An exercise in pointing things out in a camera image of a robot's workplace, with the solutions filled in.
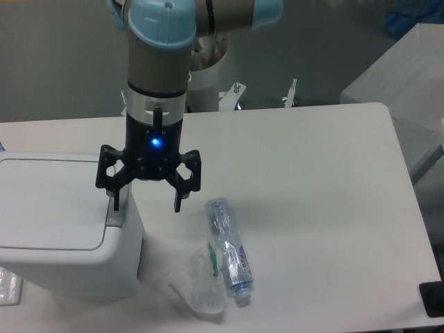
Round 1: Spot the white metal base frame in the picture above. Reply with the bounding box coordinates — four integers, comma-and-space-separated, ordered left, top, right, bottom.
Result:
119, 78, 299, 117

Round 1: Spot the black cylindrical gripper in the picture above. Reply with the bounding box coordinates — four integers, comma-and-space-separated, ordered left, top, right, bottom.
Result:
95, 81, 203, 213

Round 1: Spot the black device at table edge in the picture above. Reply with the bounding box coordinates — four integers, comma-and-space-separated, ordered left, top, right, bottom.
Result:
419, 281, 443, 318

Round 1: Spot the clear plastic wrapper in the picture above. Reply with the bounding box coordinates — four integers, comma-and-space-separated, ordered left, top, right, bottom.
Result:
171, 239, 225, 315

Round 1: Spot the clear plastic bag left edge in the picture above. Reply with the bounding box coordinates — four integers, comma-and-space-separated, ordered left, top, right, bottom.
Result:
0, 267, 23, 306

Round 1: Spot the blue object in background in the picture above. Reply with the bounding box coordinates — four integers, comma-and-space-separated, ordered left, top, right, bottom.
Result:
384, 0, 443, 39

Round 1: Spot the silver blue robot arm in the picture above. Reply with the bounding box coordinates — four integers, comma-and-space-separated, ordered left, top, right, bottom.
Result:
96, 1, 284, 211

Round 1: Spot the white push-lid trash can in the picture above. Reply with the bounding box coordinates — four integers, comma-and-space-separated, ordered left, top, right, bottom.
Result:
1, 151, 146, 297

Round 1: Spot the clear plastic water bottle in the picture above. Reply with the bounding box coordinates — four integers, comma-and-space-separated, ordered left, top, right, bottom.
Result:
205, 198, 254, 307

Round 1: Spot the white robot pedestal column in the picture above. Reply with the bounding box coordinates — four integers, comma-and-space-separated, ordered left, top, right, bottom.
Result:
186, 33, 229, 113

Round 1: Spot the white covered side table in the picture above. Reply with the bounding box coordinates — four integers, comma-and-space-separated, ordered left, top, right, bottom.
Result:
340, 24, 443, 181

